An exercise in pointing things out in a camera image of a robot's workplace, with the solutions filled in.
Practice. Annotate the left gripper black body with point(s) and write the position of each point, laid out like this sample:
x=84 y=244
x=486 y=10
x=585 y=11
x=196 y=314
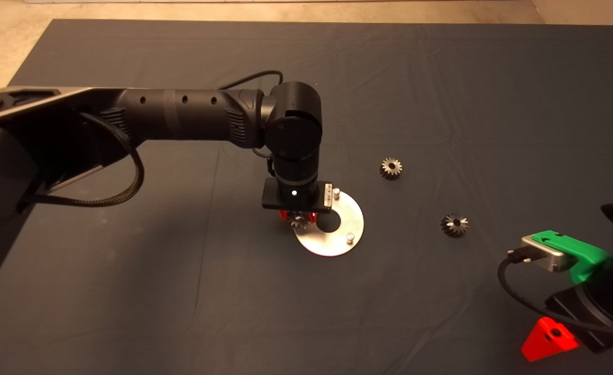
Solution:
x=296 y=198

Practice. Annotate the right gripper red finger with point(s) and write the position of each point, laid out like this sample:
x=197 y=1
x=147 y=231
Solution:
x=548 y=341

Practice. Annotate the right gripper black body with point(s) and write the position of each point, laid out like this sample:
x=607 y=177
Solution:
x=609 y=312

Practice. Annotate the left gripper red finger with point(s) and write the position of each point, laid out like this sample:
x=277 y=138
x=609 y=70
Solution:
x=312 y=217
x=284 y=215

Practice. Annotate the small steel planetary gear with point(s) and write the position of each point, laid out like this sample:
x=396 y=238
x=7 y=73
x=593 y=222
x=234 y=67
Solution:
x=391 y=167
x=298 y=222
x=454 y=225

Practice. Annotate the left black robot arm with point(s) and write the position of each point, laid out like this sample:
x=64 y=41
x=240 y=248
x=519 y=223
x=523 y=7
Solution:
x=181 y=114

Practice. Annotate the round metal carrier plate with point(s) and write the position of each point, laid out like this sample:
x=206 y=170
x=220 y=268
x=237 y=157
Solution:
x=338 y=239

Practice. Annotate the dark grey table cloth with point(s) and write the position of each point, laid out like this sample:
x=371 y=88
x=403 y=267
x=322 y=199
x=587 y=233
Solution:
x=442 y=78

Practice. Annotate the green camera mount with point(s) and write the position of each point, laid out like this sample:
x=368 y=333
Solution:
x=585 y=255

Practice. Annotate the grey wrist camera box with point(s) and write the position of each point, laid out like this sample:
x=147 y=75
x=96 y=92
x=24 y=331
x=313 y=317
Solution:
x=543 y=255

